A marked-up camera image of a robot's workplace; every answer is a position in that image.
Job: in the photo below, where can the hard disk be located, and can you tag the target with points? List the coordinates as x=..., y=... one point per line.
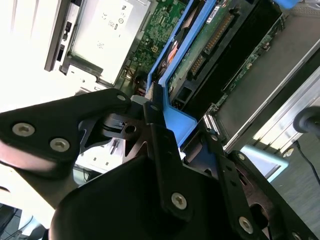
x=190, y=50

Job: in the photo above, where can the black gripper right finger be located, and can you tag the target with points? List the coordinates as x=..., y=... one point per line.
x=232, y=185

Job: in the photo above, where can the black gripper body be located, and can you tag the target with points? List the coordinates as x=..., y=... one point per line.
x=112, y=205

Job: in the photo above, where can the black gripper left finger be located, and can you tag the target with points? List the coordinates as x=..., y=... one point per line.
x=37, y=140

